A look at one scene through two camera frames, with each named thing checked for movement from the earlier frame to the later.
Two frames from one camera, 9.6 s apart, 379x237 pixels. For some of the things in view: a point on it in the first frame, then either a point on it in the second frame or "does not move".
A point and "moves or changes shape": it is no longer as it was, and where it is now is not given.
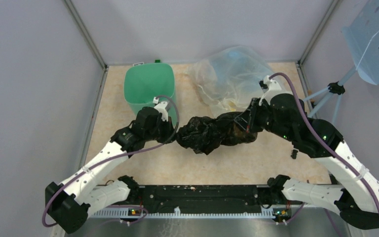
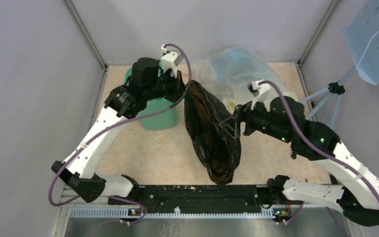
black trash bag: [205, 135] moves or changes shape
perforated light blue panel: [373, 37] does not move
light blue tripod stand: [337, 88] does not move
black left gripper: [170, 129] to [178, 84]
